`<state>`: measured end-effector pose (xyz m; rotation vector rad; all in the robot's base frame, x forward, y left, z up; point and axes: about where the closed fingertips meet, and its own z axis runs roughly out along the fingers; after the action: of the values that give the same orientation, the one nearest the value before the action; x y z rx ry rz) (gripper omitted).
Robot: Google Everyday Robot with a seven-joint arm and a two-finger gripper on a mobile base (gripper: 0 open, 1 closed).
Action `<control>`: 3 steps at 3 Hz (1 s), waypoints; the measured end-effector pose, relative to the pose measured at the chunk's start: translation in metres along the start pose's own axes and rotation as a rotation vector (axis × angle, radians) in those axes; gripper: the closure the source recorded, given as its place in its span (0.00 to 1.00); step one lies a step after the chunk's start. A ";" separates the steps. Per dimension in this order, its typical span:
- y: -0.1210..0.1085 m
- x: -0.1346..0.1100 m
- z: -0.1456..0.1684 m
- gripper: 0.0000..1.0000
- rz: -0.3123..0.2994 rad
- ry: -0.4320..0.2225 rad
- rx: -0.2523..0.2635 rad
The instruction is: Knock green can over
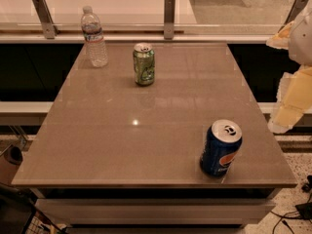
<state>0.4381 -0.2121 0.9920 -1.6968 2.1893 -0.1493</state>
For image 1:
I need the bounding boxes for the blue Pepsi can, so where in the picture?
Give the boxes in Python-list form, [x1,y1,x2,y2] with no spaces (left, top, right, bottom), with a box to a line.
[200,119,243,177]

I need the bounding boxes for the middle metal railing bracket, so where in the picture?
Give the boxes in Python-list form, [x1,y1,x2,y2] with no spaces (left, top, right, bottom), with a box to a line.
[164,0,176,40]

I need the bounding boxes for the metal railing bracket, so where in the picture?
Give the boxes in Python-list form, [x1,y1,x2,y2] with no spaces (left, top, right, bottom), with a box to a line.
[280,0,311,37]
[32,0,59,39]
[164,0,176,40]

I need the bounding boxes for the clear plastic water bottle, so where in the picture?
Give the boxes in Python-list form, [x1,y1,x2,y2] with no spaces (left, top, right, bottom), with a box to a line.
[81,6,108,67]

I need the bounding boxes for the left metal railing bracket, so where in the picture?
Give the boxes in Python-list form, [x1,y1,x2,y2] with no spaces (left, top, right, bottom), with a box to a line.
[32,0,59,39]

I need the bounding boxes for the green soda can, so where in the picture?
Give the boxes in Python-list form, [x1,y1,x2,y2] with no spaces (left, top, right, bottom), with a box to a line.
[133,43,155,86]

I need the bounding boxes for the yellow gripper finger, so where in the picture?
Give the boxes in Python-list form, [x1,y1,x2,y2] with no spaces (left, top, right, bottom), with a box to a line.
[266,21,293,50]
[268,65,312,134]

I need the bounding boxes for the black cables on floor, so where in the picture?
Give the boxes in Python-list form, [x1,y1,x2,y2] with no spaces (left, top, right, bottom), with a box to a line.
[270,175,312,234]

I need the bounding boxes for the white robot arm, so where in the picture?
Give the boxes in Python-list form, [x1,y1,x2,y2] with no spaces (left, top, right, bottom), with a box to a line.
[266,6,312,134]

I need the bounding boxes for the dark bin at left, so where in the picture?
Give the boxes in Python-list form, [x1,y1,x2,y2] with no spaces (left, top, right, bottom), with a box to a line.
[0,144,22,185]

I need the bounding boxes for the right metal railing bracket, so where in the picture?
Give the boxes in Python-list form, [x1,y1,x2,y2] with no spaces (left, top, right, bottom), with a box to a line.
[280,0,311,37]

